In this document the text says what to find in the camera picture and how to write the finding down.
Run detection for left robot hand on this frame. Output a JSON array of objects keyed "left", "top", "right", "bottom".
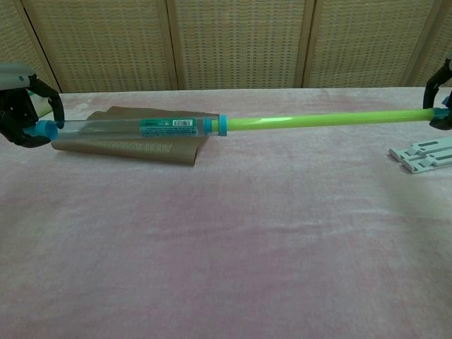
[{"left": 0, "top": 62, "right": 66, "bottom": 150}]

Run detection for brown woven placemat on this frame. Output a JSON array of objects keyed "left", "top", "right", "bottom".
[{"left": 51, "top": 105, "right": 220, "bottom": 167}]

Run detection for clear tube with green rod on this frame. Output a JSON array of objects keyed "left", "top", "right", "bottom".
[{"left": 26, "top": 112, "right": 231, "bottom": 141}]

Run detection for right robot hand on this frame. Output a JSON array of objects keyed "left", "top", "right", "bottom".
[{"left": 422, "top": 57, "right": 452, "bottom": 131}]

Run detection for woven bamboo folding screen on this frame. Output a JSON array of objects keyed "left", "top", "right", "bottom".
[{"left": 0, "top": 0, "right": 452, "bottom": 95}]

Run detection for grey plastic folding stand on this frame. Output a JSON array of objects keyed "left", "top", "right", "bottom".
[{"left": 388, "top": 136, "right": 452, "bottom": 175}]

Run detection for green white tissue pack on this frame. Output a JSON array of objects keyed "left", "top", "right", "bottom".
[{"left": 28, "top": 88, "right": 54, "bottom": 119}]

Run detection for pink plush tablecloth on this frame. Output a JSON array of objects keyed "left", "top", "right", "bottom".
[{"left": 0, "top": 84, "right": 452, "bottom": 339}]

